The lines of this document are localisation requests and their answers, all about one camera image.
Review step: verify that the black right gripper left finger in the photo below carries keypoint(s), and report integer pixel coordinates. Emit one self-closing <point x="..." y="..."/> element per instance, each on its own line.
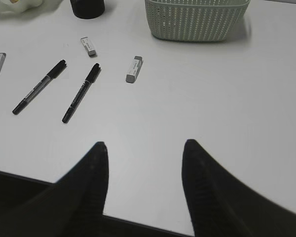
<point x="71" y="207"/>

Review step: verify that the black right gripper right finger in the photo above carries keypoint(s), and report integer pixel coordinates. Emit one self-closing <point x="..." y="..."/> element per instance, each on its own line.
<point x="220" y="205"/>

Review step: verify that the black marker pen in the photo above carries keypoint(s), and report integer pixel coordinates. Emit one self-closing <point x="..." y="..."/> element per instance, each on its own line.
<point x="90" y="79"/>
<point x="52" y="74"/>

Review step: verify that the green woven plastic basket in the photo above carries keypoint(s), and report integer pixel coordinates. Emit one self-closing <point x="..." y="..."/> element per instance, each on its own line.
<point x="194" y="20"/>

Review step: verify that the black mesh pen holder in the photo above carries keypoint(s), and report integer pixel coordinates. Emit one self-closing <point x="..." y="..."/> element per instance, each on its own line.
<point x="87" y="9"/>

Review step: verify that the pale green wavy plate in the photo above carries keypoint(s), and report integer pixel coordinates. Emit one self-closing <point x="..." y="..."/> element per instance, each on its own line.
<point x="22" y="5"/>

